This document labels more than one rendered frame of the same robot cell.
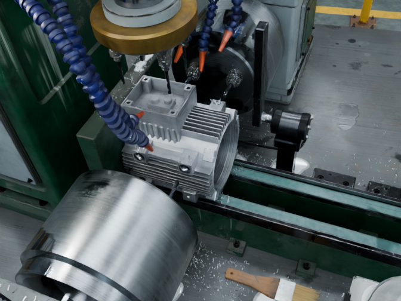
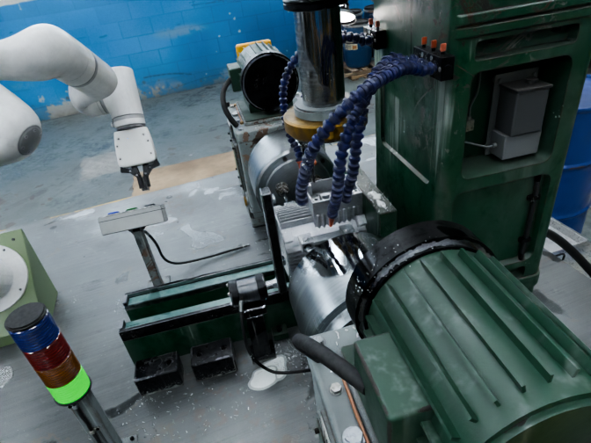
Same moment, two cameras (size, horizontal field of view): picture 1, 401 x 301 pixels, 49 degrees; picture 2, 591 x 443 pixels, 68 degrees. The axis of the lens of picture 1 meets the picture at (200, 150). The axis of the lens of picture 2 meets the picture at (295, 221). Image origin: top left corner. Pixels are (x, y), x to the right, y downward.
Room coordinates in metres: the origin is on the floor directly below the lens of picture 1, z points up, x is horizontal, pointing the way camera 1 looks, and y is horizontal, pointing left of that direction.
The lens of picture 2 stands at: (1.36, -0.52, 1.65)
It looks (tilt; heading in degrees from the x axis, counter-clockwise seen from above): 33 degrees down; 145
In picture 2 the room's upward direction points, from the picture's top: 8 degrees counter-clockwise
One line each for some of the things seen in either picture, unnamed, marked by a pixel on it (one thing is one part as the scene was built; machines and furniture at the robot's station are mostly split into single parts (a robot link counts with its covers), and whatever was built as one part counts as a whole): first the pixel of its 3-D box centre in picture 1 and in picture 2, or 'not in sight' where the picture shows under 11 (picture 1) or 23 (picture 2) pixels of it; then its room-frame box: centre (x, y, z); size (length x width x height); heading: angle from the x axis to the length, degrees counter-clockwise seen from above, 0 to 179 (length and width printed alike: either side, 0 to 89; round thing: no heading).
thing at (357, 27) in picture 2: not in sight; (354, 42); (-2.94, 3.85, 0.37); 1.20 x 0.80 x 0.74; 65
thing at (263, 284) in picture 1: (271, 287); not in sight; (0.41, -0.12, 0.80); 0.21 x 0.05 x 0.01; 64
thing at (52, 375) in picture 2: not in sight; (57, 365); (0.69, -0.58, 1.10); 0.06 x 0.06 x 0.04
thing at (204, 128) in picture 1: (183, 144); (319, 236); (0.66, 0.04, 1.02); 0.20 x 0.19 x 0.19; 64
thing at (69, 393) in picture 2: not in sight; (68, 381); (0.69, -0.58, 1.05); 0.06 x 0.06 x 0.04
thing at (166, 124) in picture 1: (160, 108); (331, 200); (0.68, 0.07, 1.11); 0.12 x 0.11 x 0.07; 64
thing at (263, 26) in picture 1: (260, 79); (273, 243); (0.72, -0.14, 1.12); 0.04 x 0.03 x 0.26; 64
